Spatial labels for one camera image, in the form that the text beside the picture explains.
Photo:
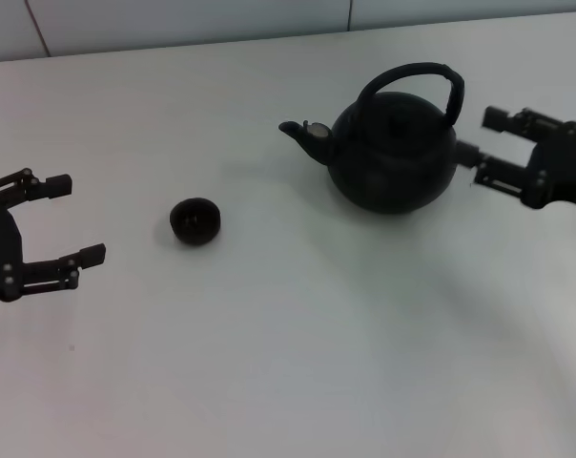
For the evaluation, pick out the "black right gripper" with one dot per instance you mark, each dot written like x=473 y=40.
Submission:
x=564 y=167

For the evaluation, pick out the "black round teapot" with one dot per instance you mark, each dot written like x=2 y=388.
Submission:
x=393 y=157

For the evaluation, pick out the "small dark brown teacup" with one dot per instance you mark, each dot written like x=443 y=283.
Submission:
x=195 y=224

